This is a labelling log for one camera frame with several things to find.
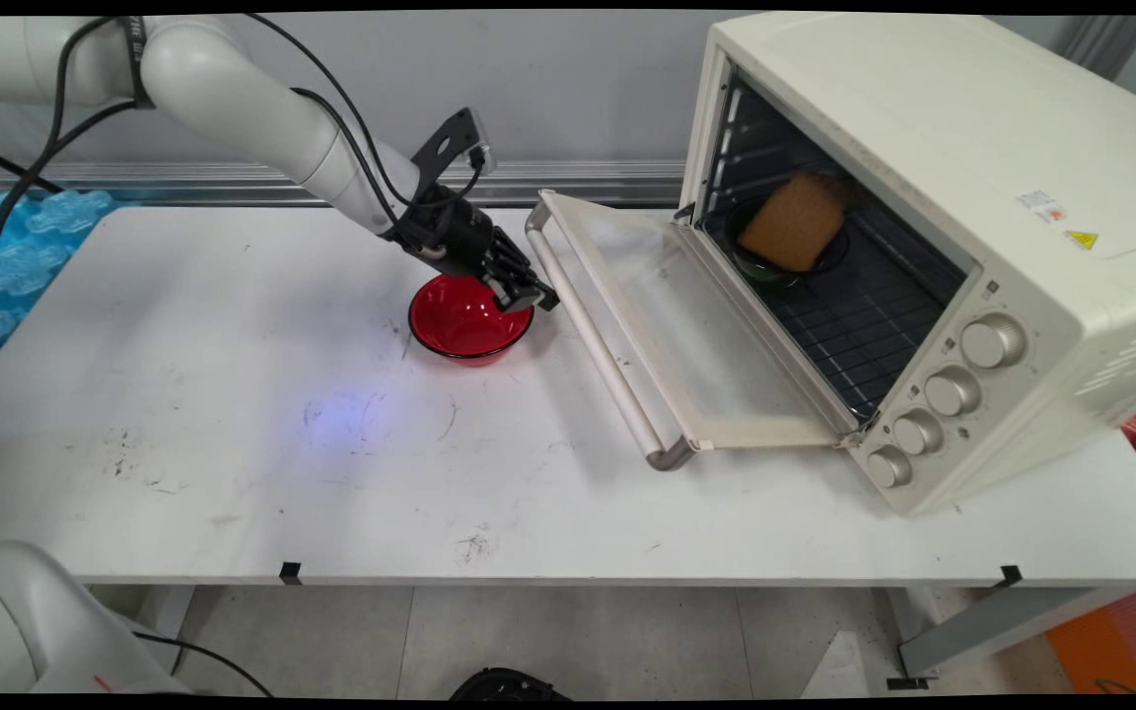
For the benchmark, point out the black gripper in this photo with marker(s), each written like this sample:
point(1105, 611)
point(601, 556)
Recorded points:
point(450, 237)

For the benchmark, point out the red bowl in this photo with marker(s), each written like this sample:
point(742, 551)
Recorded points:
point(460, 325)

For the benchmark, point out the dark bowl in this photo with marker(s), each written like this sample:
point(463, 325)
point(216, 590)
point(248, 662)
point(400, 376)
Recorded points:
point(765, 271)

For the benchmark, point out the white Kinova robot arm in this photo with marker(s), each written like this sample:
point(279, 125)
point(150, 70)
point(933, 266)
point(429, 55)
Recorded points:
point(233, 89)

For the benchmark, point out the brown bread slice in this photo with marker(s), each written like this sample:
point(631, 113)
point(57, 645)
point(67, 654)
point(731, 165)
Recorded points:
point(795, 222)

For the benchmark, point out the black table edge clip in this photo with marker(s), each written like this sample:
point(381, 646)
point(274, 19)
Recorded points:
point(1011, 575)
point(289, 572)

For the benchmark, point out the black round floor object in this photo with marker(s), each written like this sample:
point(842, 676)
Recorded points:
point(507, 685)

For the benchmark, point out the small silver oven knob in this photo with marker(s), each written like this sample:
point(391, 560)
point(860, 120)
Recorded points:
point(889, 466)

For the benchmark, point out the cream toaster oven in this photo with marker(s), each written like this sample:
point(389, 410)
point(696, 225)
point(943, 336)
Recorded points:
point(923, 128)

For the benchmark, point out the large silver oven knob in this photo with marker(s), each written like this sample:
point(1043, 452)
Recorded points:
point(992, 341)

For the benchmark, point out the blue bubble wrap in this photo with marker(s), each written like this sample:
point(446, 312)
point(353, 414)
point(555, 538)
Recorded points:
point(26, 256)

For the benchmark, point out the white label sticker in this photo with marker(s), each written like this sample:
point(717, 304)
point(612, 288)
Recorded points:
point(1043, 205)

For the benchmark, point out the thin black rod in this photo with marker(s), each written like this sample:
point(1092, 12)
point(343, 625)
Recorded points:
point(6, 166)

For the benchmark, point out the yellow warning sticker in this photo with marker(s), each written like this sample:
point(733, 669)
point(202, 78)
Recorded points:
point(1081, 240)

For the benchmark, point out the grey table leg brace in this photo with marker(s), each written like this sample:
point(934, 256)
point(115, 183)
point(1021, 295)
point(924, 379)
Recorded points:
point(982, 626)

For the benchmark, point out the orange floor mat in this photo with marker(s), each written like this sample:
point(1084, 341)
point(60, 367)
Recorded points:
point(1110, 651)

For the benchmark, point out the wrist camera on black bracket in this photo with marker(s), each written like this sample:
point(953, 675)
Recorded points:
point(450, 143)

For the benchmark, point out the aluminium rail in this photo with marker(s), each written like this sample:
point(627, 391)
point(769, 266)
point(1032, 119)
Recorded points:
point(233, 182)

